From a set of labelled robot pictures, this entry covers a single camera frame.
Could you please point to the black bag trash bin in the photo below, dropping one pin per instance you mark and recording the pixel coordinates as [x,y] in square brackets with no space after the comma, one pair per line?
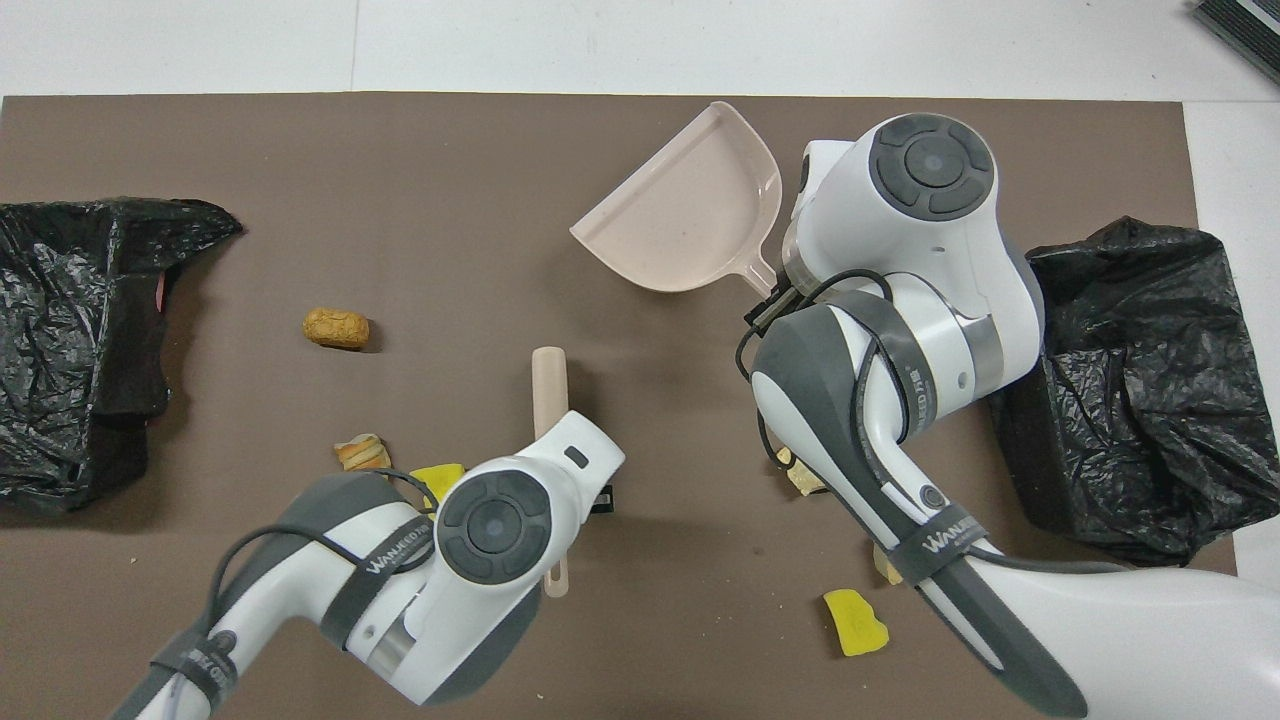
[1150,420]

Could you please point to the yellow sponge piece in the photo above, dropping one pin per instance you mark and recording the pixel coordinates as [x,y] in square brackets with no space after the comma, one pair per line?
[435,478]
[853,625]

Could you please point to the dark ribbed panel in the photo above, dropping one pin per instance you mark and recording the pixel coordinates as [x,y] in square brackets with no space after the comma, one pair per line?
[1245,25]

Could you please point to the beige plastic dustpan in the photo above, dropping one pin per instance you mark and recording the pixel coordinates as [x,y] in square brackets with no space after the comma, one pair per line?
[690,210]

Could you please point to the striped croissant piece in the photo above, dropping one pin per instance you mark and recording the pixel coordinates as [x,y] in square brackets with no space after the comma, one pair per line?
[360,452]

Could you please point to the brown table mat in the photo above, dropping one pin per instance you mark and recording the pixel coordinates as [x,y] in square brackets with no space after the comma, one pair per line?
[400,150]

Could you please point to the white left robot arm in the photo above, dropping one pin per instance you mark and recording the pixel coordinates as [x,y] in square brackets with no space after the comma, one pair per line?
[470,600]

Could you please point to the empty black bag bin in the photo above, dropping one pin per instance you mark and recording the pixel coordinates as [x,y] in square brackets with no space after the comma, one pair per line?
[60,330]

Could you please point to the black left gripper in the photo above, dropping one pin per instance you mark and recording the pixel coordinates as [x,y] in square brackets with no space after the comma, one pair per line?
[603,500]

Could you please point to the pale crumbly bread chunk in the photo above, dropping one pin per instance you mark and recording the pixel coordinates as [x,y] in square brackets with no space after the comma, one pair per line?
[800,478]
[884,565]

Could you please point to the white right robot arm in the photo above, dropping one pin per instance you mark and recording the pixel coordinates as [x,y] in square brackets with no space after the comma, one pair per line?
[900,250]

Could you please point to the brown bread roll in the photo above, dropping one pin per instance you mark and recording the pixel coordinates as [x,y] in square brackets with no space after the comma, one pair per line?
[335,328]

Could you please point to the beige hand brush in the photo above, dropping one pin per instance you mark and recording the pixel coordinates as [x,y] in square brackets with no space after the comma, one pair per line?
[550,390]

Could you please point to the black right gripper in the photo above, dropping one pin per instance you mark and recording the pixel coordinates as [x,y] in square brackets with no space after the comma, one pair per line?
[772,305]

